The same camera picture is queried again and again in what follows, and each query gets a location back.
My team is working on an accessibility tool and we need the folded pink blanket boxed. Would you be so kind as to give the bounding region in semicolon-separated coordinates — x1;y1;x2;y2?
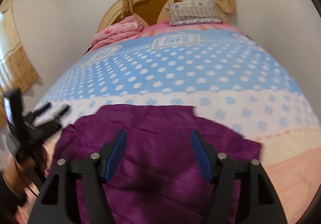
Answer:
90;15;144;50

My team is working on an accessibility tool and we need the left hand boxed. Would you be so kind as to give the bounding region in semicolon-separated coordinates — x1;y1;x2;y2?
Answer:
1;156;36;223

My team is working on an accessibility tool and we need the beige wooden headboard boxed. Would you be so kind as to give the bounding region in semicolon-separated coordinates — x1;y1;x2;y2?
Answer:
97;0;231;32

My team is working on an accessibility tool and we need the grey striped pillow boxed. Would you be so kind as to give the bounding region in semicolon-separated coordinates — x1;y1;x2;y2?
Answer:
164;0;224;26

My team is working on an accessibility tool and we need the blue pink dotted bedspread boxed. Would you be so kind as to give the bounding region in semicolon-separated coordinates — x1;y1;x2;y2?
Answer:
38;23;320;223

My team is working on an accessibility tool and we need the beige curtain left window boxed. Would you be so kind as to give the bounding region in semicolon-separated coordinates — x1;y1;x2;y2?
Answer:
0;0;38;127

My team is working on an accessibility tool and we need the purple hooded puffer jacket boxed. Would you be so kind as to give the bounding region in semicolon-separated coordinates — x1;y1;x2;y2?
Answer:
52;104;261;223

